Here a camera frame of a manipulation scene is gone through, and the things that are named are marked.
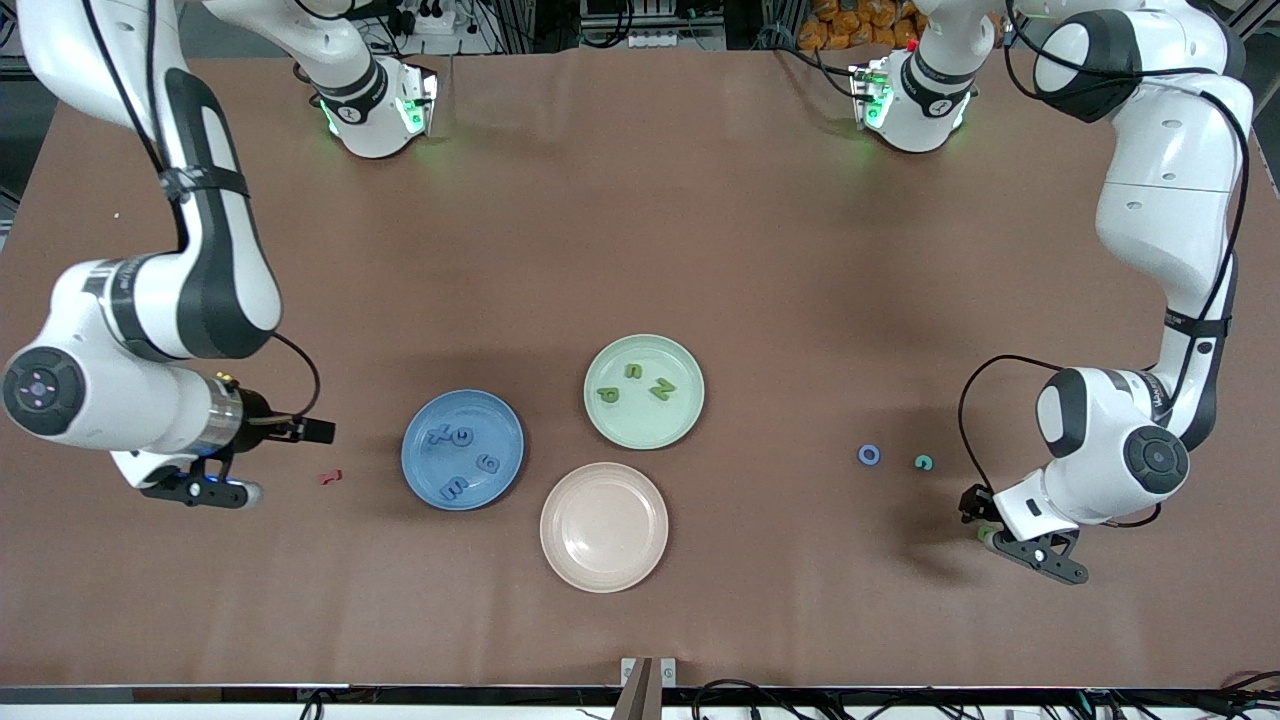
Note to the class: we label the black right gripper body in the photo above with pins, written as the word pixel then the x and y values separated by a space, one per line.
pixel 256 411

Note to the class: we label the green foam letter B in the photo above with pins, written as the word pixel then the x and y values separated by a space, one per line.
pixel 986 537

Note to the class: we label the blue foam letter X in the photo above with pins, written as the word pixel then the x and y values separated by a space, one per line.
pixel 440 433

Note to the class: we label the blue foam letter G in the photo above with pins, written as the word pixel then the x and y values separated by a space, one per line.
pixel 458 435

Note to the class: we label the blue foam letter M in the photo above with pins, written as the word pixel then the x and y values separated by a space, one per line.
pixel 455 488

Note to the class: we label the blue foam number nine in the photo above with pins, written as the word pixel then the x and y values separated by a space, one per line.
pixel 490 464

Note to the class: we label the blue plate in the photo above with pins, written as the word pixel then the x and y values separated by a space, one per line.
pixel 500 420

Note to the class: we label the green foam letter P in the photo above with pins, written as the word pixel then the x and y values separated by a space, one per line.
pixel 603 394

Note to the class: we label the green foam letter N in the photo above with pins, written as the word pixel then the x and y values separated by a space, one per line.
pixel 662 389

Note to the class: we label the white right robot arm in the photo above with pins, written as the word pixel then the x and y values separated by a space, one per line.
pixel 120 410

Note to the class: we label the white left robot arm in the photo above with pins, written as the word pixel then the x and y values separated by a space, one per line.
pixel 1160 200

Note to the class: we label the red foam letter I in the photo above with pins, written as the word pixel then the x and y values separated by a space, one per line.
pixel 330 477

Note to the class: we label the blue foam letter O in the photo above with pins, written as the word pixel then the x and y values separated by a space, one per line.
pixel 861 455

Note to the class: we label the beige plate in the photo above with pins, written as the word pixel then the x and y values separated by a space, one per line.
pixel 604 528

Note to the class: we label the light green plate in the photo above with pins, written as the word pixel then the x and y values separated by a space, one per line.
pixel 640 425

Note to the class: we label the brown table cover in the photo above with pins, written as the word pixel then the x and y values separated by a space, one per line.
pixel 640 250

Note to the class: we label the power strip with black plugs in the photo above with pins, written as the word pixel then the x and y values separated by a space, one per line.
pixel 425 20

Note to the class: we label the orange mesh bags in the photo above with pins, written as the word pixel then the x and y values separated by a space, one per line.
pixel 850 25

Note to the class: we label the white power strip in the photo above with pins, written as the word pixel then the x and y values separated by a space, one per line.
pixel 655 40

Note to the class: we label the white table edge rail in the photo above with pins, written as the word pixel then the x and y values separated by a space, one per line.
pixel 200 710

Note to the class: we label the metal table edge bracket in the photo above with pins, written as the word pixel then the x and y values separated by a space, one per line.
pixel 640 680

